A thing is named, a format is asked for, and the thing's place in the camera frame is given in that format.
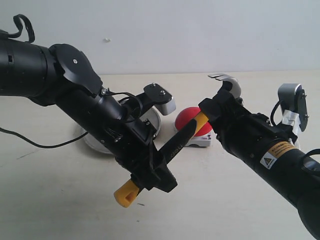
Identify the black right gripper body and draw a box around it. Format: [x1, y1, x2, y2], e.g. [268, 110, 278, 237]
[209, 102, 274, 158]

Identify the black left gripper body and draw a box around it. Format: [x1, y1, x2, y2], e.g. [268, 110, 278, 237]
[99, 95, 157, 175]

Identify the yellow black claw hammer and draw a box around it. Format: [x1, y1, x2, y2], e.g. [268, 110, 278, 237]
[113, 73, 242, 209]

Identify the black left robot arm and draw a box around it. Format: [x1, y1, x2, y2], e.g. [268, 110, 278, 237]
[0, 39, 177, 192]

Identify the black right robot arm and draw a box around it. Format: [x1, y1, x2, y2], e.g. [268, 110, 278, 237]
[198, 90, 320, 240]

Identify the red dome button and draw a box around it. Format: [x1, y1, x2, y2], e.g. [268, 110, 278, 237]
[174, 106, 213, 148]

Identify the round steel plate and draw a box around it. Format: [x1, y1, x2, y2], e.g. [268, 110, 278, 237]
[83, 98, 162, 155]

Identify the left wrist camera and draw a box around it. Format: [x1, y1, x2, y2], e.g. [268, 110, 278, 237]
[124, 83, 177, 118]

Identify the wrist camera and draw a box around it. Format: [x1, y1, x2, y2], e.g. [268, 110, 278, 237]
[124, 83, 177, 118]
[270, 83, 309, 145]

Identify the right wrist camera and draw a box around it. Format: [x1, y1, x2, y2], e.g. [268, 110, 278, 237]
[270, 83, 309, 145]

